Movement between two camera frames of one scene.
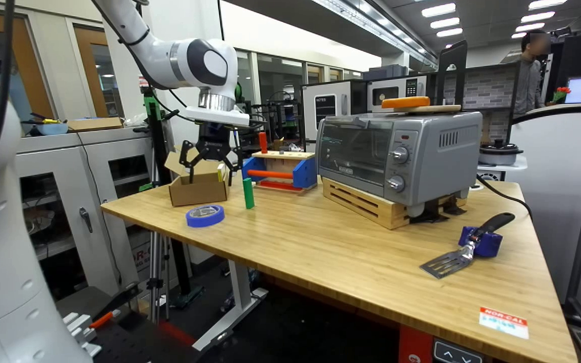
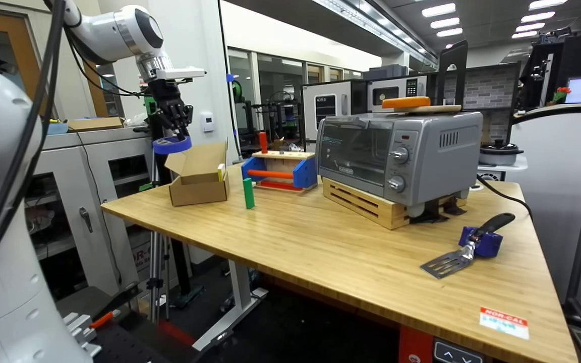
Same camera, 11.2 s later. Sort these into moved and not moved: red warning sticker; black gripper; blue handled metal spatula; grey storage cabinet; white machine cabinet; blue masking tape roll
Moved: blue masking tape roll; black gripper
Not moved: white machine cabinet; red warning sticker; blue handled metal spatula; grey storage cabinet
